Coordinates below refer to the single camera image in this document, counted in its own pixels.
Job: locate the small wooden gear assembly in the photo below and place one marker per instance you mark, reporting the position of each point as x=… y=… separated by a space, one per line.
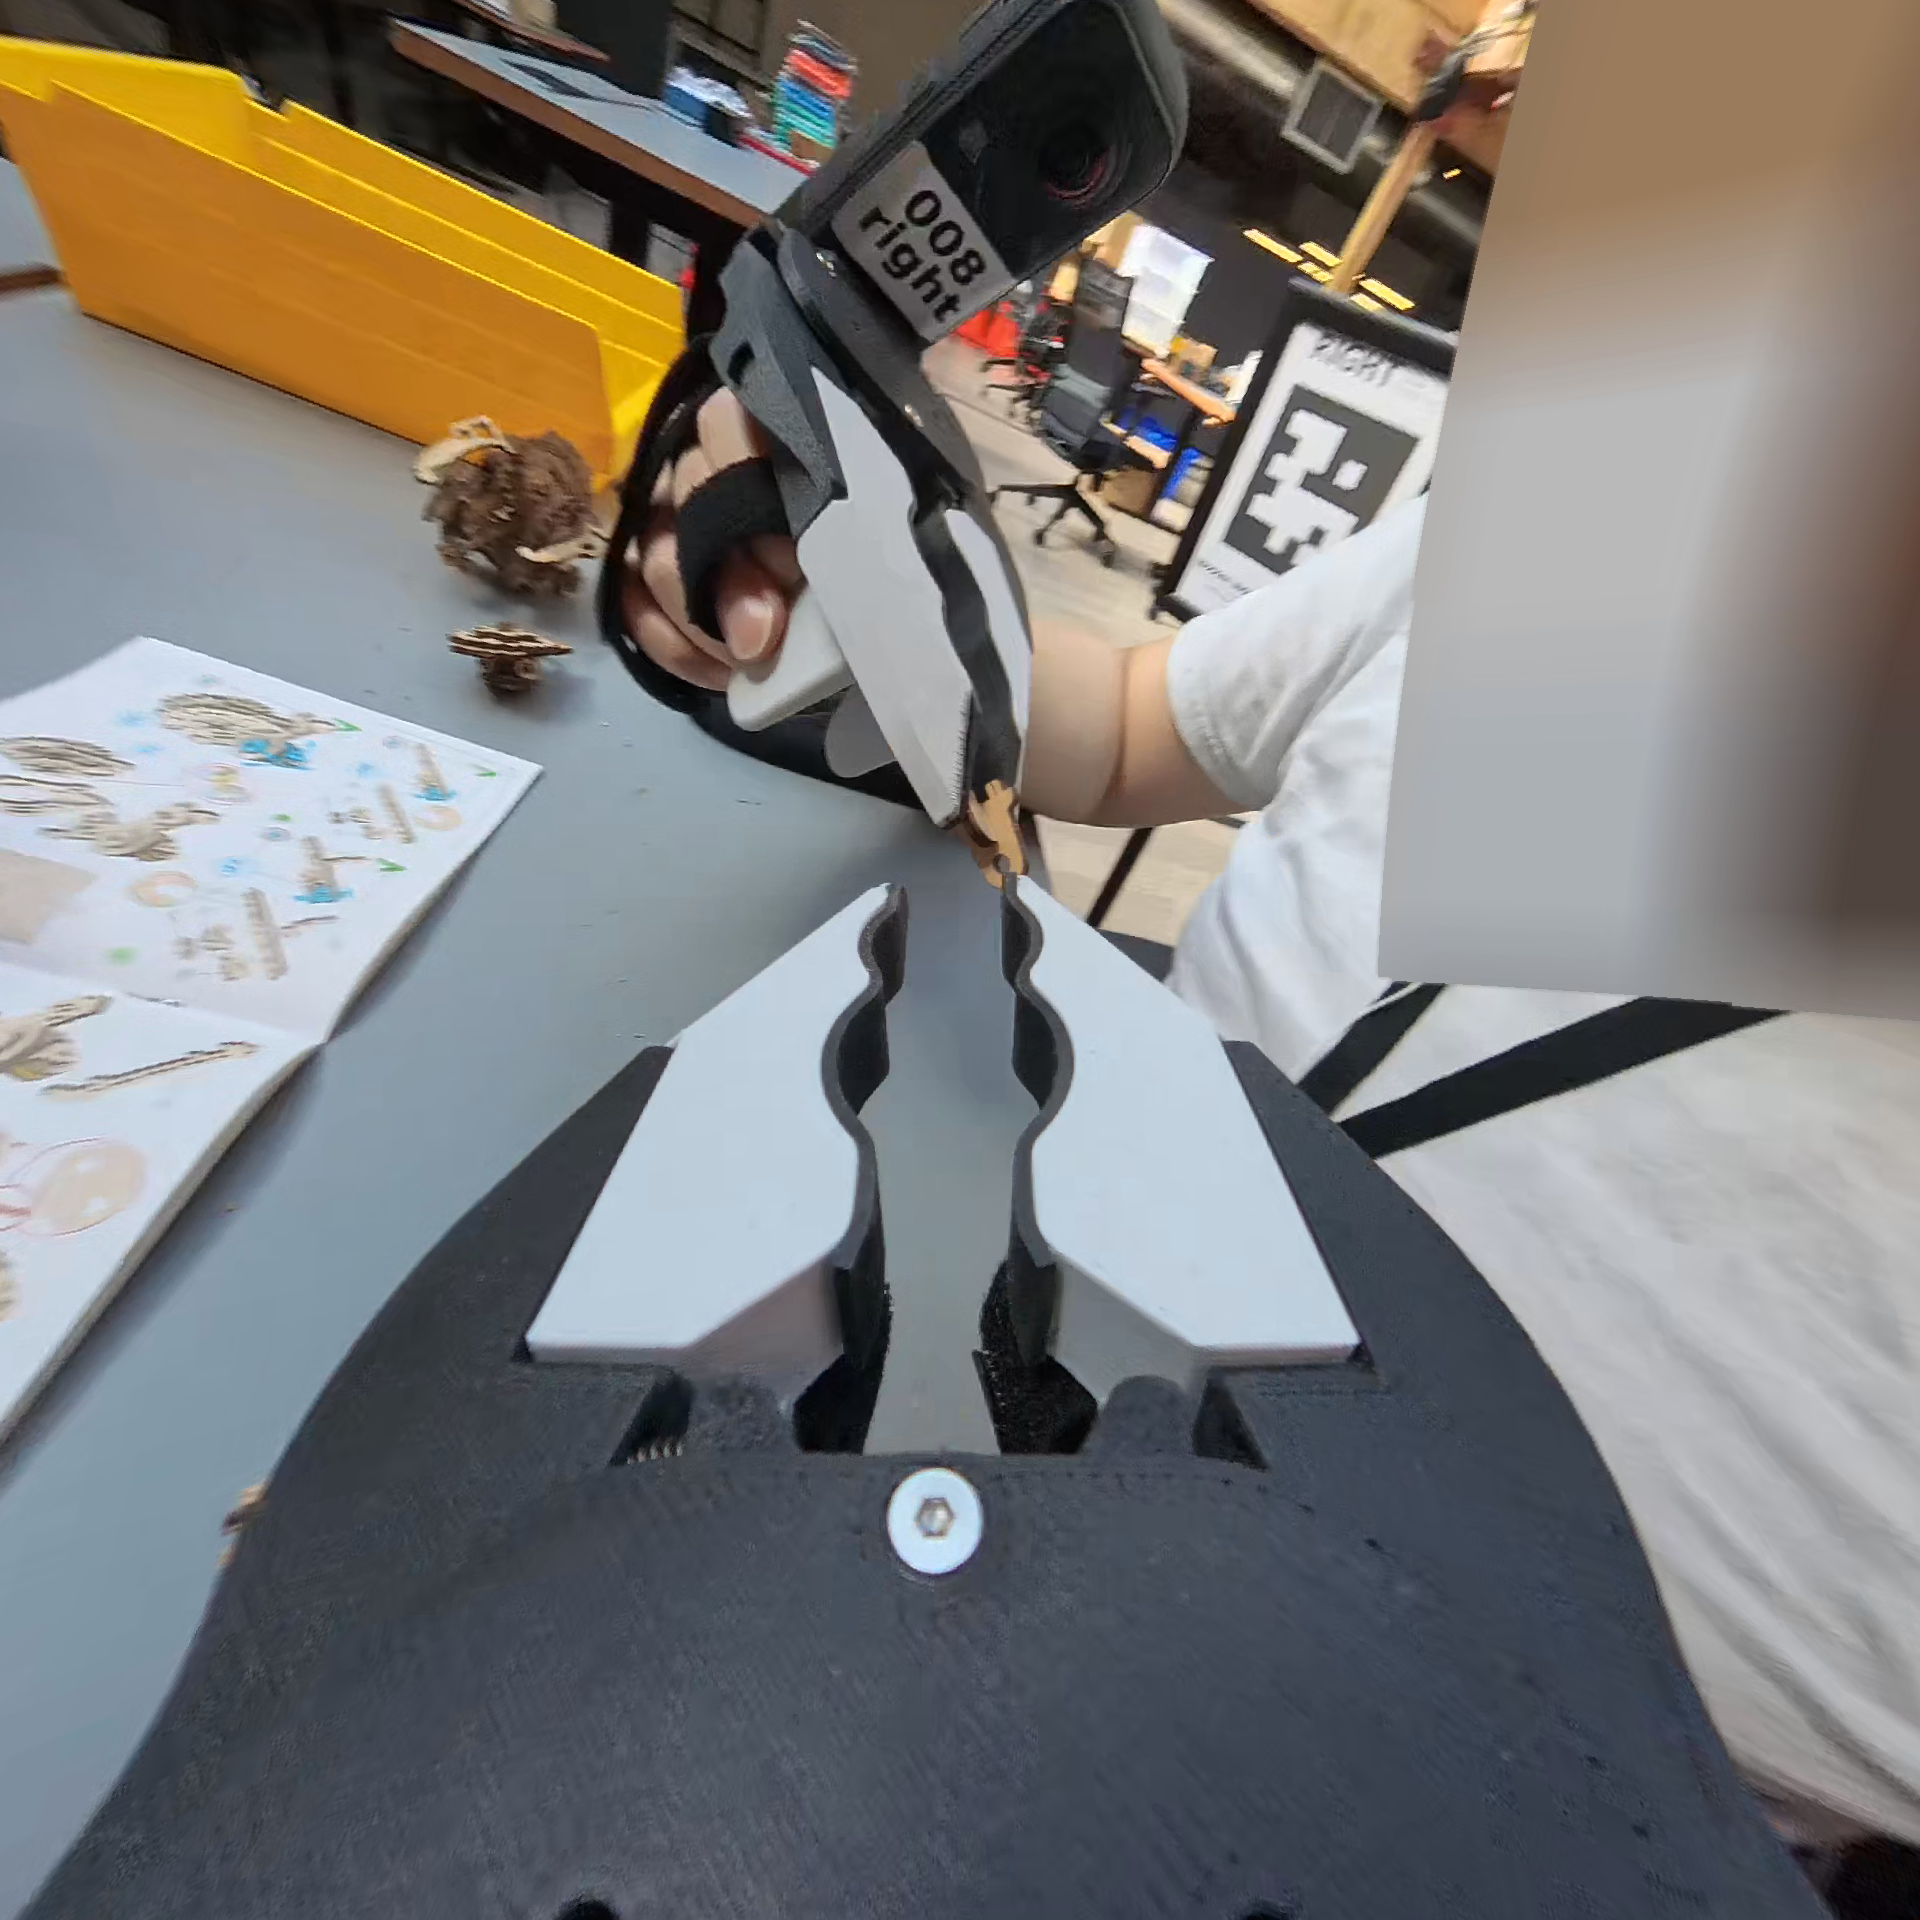
x=510 y=653

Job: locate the black office chair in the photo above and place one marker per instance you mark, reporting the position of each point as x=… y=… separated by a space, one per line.
x=1090 y=405

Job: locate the black and white marker sign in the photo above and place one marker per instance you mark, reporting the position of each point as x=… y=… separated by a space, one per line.
x=1320 y=482

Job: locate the open instruction booklet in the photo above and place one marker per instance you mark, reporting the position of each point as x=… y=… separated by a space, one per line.
x=376 y=840

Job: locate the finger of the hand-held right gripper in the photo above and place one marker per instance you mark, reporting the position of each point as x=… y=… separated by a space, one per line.
x=1008 y=645
x=885 y=599

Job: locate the black desk leg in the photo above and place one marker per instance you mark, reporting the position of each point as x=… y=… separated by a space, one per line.
x=1120 y=874

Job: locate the small wooden hook part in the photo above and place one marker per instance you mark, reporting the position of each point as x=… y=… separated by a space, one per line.
x=995 y=834

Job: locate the stack of coloured boxes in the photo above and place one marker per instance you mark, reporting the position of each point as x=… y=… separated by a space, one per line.
x=810 y=91

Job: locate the person in white shirt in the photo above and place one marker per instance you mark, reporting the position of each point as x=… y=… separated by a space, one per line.
x=1576 y=1350

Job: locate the person's right forearm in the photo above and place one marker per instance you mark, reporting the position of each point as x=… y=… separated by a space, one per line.
x=1109 y=722

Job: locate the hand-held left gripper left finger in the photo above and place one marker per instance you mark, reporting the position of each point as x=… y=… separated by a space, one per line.
x=704 y=1202

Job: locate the white air vent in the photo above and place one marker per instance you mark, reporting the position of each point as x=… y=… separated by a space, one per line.
x=1334 y=114

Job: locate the grey background desk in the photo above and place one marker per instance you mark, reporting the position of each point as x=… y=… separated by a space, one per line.
x=629 y=136

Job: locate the wooden model assembly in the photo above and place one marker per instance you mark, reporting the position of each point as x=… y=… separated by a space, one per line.
x=510 y=503

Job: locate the person's right hand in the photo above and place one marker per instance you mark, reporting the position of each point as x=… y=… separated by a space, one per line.
x=734 y=619

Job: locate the yellow bin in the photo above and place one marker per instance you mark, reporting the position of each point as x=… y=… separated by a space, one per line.
x=301 y=300

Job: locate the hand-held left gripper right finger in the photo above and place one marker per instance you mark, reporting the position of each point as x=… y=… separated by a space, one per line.
x=1184 y=1202

